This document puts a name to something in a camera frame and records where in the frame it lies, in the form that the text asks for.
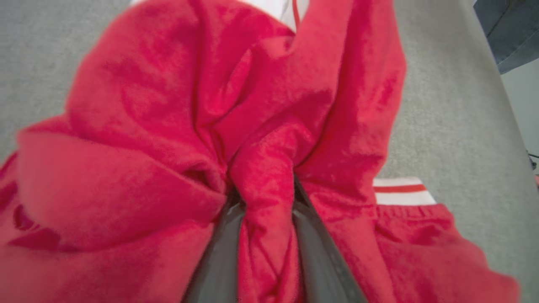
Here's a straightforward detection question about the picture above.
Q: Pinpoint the dark blue-grey fabric item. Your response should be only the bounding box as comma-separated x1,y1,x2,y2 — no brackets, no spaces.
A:
472,0,539,75

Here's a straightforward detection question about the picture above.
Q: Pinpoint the grey fabric sofa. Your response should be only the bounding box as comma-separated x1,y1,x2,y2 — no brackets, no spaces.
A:
0,0,539,303

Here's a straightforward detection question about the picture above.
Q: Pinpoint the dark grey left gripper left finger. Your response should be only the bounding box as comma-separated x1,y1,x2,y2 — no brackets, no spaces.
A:
182,197,247,303

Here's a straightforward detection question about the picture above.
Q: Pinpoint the red garment with white striped cuffs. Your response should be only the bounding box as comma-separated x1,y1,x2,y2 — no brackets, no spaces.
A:
0,0,521,303

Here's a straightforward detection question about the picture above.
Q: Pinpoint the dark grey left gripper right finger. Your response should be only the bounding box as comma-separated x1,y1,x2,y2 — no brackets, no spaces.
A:
291,176,368,303

